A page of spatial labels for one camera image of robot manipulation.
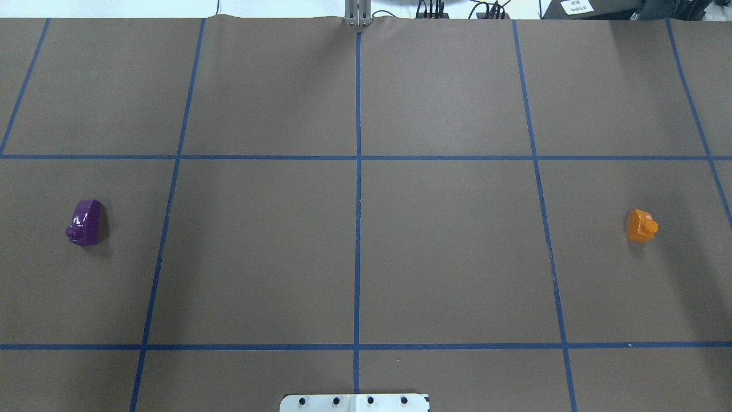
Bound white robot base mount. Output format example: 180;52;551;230
279;393;431;411

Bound orange trapezoid block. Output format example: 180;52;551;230
626;209;659;244

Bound black box with white label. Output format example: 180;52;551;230
542;0;715;21

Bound grey metal camera post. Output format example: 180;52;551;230
343;0;373;27

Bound black cables at table edge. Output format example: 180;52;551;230
415;0;512;20

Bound purple trapezoid block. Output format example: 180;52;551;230
65;199;101;247

